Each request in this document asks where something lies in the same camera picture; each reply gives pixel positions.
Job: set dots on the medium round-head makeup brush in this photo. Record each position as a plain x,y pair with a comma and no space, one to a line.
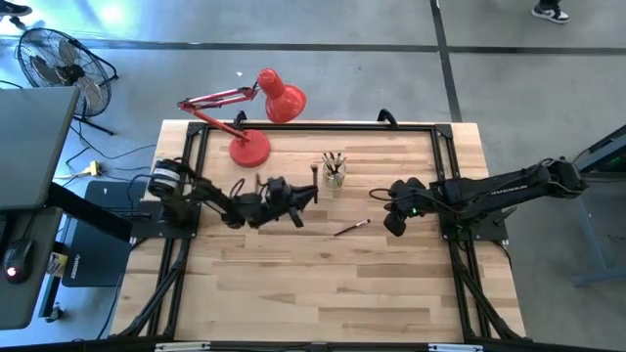
315,176

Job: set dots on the person's shoe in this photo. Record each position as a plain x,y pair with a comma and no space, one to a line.
550,12
14,7

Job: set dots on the black desk support bar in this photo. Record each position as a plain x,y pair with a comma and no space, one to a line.
88,210

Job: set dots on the black aluminium table frame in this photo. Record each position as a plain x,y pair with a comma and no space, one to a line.
318,126

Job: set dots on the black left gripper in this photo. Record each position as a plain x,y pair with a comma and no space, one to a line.
281,205

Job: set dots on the yellow power plug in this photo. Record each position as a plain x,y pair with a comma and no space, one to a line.
93,168

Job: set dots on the long black eyeshadow brush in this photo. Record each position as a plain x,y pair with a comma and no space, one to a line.
349,229

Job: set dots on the black computer mouse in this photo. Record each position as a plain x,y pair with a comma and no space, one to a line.
17,259

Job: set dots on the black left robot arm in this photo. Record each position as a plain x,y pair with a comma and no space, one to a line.
215,198

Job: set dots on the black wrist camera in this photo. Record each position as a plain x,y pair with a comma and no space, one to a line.
408,186
279,186

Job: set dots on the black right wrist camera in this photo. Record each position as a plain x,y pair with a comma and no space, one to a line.
408,186

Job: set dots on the black computer case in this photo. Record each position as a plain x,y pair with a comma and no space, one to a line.
102,234

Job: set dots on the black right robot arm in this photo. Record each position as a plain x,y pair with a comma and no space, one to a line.
489,190

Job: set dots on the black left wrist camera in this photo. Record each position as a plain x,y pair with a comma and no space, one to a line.
279,186

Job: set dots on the grey desk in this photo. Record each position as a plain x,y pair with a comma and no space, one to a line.
29,146

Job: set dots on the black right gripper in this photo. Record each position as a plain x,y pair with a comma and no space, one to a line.
408,207

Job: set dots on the teal metal cart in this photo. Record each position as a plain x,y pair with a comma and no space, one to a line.
601,161

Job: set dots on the black chair back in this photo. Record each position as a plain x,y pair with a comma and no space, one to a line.
389,116

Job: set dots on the black floor fan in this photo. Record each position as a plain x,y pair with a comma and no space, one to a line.
63,73

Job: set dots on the red desk lamp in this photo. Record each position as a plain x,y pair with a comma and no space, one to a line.
249,149

